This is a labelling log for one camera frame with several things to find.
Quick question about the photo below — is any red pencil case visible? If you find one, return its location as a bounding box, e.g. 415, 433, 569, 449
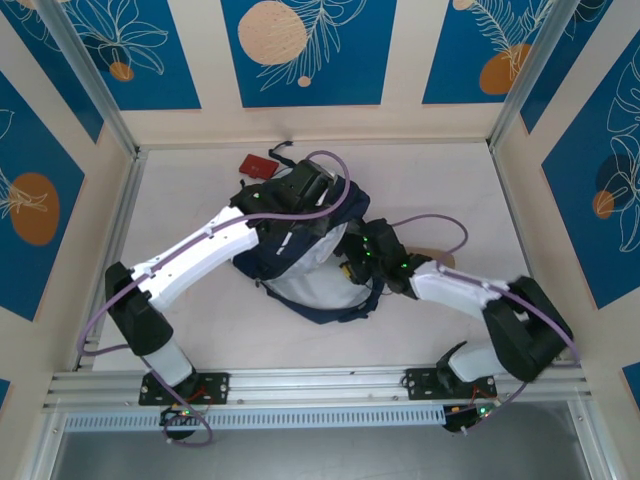
237, 153, 280, 180

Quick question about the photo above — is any brown kraft notebook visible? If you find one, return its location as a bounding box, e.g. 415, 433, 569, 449
407, 246, 457, 269

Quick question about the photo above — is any navy blue backpack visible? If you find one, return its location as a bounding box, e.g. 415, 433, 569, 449
232, 141, 386, 326

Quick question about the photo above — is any grey metal panel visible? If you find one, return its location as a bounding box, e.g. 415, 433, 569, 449
49, 402, 601, 480

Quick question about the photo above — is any aluminium mounting rail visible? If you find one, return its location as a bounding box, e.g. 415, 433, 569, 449
42, 360, 595, 412

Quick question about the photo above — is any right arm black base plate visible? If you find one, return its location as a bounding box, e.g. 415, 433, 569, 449
403, 367, 499, 401

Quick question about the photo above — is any grey slotted cable duct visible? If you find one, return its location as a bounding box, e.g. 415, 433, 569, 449
63, 403, 447, 434

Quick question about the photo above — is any aluminium table side rail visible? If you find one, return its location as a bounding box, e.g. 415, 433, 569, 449
73, 147, 149, 372
485, 142, 564, 362

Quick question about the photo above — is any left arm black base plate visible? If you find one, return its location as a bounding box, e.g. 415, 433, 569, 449
138, 372, 231, 406

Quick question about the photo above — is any aluminium frame post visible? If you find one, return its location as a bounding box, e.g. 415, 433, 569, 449
34, 0, 139, 156
487, 0, 586, 151

